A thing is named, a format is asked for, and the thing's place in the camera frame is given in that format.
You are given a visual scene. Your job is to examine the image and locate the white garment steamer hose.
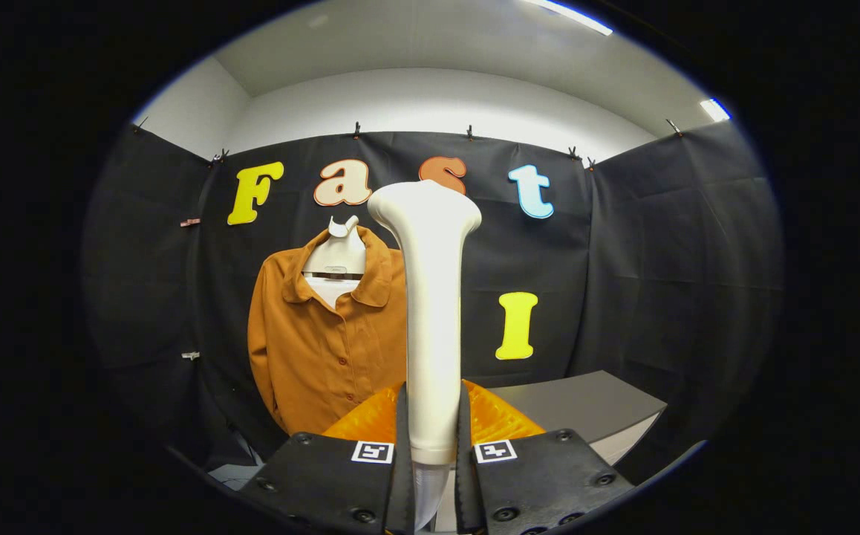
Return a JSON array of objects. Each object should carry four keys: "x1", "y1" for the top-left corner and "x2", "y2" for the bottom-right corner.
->
[{"x1": 411, "y1": 462, "x2": 452, "y2": 531}]

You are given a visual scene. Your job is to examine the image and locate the white garment steamer head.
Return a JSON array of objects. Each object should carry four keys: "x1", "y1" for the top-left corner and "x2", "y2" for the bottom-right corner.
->
[{"x1": 367, "y1": 180, "x2": 483, "y2": 467}]

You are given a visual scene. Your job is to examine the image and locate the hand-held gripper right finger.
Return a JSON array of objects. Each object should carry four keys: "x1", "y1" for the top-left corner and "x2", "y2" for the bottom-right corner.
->
[{"x1": 454, "y1": 379, "x2": 635, "y2": 535}]

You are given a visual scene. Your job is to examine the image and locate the orange button-up shirt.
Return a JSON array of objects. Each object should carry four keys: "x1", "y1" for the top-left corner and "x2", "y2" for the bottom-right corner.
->
[{"x1": 247, "y1": 225, "x2": 409, "y2": 438}]

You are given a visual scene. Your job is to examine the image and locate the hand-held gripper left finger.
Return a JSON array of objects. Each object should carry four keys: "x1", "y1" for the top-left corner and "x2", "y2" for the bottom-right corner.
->
[{"x1": 241, "y1": 379, "x2": 416, "y2": 535}]

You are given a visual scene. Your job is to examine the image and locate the long ceiling light panel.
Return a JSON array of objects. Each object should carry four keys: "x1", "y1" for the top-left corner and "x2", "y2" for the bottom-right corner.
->
[{"x1": 523, "y1": 0, "x2": 615, "y2": 37}]

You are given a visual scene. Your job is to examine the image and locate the white garment hanger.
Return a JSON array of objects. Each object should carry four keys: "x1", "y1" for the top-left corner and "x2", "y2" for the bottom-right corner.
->
[{"x1": 302, "y1": 215, "x2": 368, "y2": 310}]

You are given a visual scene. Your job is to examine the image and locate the black backdrop cloth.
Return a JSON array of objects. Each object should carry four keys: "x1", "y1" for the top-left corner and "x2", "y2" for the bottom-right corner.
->
[{"x1": 81, "y1": 119, "x2": 786, "y2": 480}]

